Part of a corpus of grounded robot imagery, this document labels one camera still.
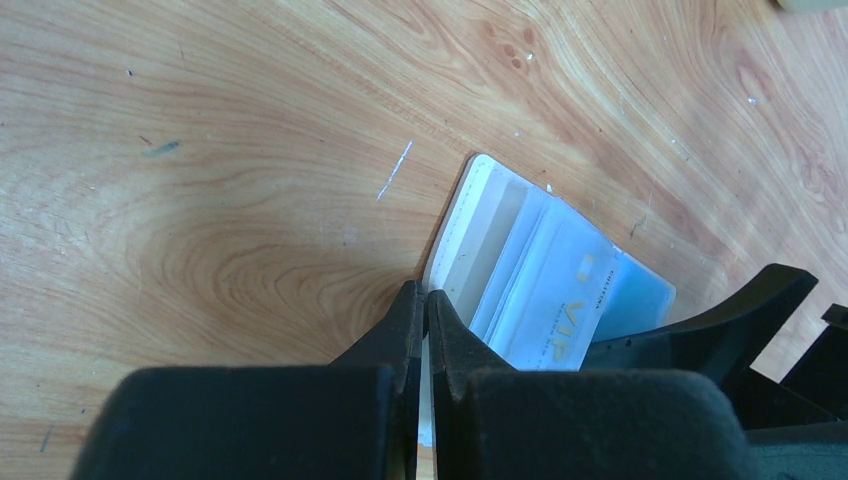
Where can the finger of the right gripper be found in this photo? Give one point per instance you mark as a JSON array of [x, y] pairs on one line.
[[720, 343], [820, 375]]

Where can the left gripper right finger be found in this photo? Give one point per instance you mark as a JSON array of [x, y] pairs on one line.
[[495, 422]]

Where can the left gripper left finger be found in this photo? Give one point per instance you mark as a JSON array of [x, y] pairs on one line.
[[353, 418]]

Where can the gold VIP card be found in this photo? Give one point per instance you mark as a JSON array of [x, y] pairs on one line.
[[553, 307]]

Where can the beige leather card holder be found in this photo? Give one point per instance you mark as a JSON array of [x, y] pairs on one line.
[[487, 233]]

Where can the beige oval plastic tray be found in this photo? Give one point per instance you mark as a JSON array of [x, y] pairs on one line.
[[811, 6]]

